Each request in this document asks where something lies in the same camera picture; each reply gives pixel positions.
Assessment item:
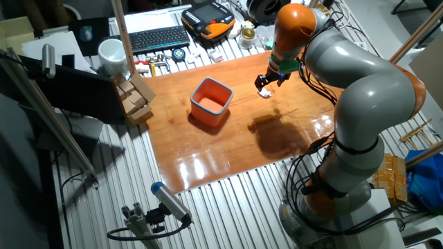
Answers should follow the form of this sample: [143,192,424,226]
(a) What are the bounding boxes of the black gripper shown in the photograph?
[255,67,291,91]

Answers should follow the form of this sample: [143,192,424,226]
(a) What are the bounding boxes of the orange trash can grey rim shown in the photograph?
[190,77,235,128]

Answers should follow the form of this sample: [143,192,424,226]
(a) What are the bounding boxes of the glass jar gold lid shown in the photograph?
[237,26,257,50]

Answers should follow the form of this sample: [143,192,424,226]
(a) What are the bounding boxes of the small plastic packet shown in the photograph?
[208,49,225,63]

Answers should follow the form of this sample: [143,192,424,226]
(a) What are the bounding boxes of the black filament spool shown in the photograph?
[246,0,292,25]

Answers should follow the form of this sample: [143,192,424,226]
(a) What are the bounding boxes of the gold foil object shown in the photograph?
[314,3,330,18]

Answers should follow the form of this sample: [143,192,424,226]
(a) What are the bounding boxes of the glossy wooden board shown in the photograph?
[143,50,343,194]

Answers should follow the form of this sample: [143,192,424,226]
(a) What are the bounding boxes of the orange and black teach pendant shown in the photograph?
[181,0,237,42]

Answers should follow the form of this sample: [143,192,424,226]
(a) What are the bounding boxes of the brass metal valve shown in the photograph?
[145,54,171,72]

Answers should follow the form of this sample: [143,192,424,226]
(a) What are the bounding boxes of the black computer keyboard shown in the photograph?
[109,24,192,55]

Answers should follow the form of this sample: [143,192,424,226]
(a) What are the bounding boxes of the cardboard flap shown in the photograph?
[129,71,156,104]

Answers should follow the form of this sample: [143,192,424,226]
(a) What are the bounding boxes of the small cardboard box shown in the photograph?
[121,98,138,116]
[118,80,136,96]
[127,104,154,126]
[127,90,147,109]

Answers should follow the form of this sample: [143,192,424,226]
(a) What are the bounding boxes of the cardboard box yellow tape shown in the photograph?
[372,153,408,205]

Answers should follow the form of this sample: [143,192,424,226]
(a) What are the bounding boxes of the brown cardboard sheet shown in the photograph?
[409,41,443,111]

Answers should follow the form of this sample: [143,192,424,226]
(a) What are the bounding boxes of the white mug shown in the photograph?
[98,38,129,77]

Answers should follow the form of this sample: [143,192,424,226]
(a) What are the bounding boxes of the black office chair base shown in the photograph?
[390,0,443,49]

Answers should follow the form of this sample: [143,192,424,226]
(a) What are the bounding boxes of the black mouse pad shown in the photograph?
[68,16,111,57]

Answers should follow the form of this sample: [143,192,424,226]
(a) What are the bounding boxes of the blue bag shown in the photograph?
[405,148,443,212]

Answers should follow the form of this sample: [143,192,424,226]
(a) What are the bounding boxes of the grey computer mouse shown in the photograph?
[79,25,94,43]

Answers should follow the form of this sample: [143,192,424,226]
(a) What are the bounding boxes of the black monitor panel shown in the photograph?
[19,55,127,125]

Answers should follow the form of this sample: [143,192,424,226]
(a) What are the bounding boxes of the white paper sheets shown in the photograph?
[21,30,93,73]

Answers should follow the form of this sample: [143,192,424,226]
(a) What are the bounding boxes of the large cardboard box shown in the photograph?
[0,16,35,56]

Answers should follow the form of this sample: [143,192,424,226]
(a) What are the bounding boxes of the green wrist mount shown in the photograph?
[264,40,300,74]

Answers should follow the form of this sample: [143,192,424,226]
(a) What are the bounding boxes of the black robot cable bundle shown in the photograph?
[285,37,406,236]

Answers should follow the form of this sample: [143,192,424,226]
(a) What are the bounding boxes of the white cables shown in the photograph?
[325,0,350,30]

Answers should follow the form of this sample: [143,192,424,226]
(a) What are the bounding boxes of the white pipe fitting red handle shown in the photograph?
[134,60,150,74]

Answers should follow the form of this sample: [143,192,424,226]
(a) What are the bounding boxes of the wooden stick frame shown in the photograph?
[399,118,435,149]

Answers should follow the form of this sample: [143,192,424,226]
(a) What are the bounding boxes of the silver camera with blue cap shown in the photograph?
[150,181,193,225]

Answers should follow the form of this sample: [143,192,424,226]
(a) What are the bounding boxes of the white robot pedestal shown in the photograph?
[349,188,406,249]

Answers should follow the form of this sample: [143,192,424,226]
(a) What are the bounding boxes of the black ball-head mount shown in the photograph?
[145,203,170,233]

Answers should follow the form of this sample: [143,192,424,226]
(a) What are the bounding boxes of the aluminium extrusion mount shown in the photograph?
[120,202,163,249]

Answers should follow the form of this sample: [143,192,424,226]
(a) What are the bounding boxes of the black camera cable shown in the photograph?
[106,221,190,241]

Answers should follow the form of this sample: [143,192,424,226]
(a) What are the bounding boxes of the silver depth camera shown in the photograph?
[41,43,57,80]

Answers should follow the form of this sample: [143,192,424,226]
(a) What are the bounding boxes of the aluminium frame bar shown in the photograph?
[0,48,100,190]

